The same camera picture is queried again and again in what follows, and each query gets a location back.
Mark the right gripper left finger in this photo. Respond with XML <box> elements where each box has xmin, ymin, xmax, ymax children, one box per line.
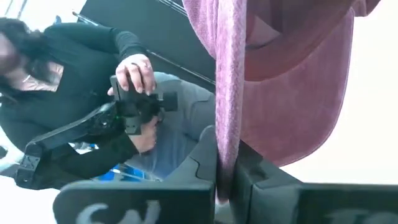
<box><xmin>52</xmin><ymin>124</ymin><xmax>218</xmax><ymax>224</ymax></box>

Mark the person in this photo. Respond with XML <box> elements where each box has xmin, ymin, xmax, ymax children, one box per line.
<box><xmin>0</xmin><ymin>17</ymin><xmax>217</xmax><ymax>190</ymax></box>

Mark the blue object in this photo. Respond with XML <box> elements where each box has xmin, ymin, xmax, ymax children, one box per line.
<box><xmin>98</xmin><ymin>163</ymin><xmax>156</xmax><ymax>183</ymax></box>

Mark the black leader arm handle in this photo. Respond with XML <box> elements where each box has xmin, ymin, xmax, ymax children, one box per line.
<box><xmin>109</xmin><ymin>74</ymin><xmax>179</xmax><ymax>136</ymax></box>

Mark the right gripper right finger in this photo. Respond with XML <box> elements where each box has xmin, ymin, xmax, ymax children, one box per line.
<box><xmin>230</xmin><ymin>139</ymin><xmax>398</xmax><ymax>224</ymax></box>

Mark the person's hand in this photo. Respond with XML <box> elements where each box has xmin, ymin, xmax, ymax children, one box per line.
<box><xmin>107</xmin><ymin>53</ymin><xmax>157</xmax><ymax>96</ymax></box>
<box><xmin>129</xmin><ymin>115</ymin><xmax>160</xmax><ymax>155</ymax></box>

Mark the dark flat panel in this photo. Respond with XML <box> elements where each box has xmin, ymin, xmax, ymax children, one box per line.
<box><xmin>77</xmin><ymin>0</ymin><xmax>217</xmax><ymax>93</ymax></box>

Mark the black leader arm link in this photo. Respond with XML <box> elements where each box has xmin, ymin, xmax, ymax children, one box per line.
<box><xmin>14</xmin><ymin>102</ymin><xmax>125</xmax><ymax>190</ymax></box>

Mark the maroon cap with buckle strap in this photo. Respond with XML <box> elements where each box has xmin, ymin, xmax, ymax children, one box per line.
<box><xmin>182</xmin><ymin>0</ymin><xmax>382</xmax><ymax>203</ymax></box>

